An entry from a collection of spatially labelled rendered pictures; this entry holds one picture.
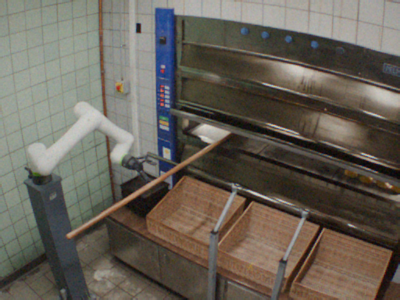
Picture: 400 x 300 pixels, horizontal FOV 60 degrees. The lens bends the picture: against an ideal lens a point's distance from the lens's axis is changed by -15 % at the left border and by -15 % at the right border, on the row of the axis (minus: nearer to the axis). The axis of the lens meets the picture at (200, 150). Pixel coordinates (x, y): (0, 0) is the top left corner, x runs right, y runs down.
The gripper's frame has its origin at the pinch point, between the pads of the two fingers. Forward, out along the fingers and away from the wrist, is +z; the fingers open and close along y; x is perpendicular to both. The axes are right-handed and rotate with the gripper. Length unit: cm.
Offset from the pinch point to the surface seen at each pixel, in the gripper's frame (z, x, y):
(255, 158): 40, -57, -1
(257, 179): 43, -57, 15
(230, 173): 21, -56, 18
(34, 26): -113, 14, -91
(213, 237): 48, 3, 25
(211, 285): 49, 3, 71
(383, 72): 119, -57, -81
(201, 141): -5, -56, 0
